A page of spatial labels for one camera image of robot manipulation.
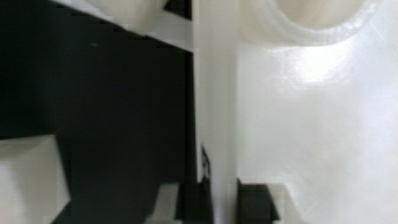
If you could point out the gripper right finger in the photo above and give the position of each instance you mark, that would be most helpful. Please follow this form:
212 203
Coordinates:
265 205

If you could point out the white obstacle fence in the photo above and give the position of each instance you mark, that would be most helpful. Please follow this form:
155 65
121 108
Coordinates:
34 194

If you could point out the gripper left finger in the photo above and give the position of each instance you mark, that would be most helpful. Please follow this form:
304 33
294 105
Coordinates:
176 208

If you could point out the white square tabletop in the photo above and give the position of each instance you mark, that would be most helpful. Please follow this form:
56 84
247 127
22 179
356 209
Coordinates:
295 79

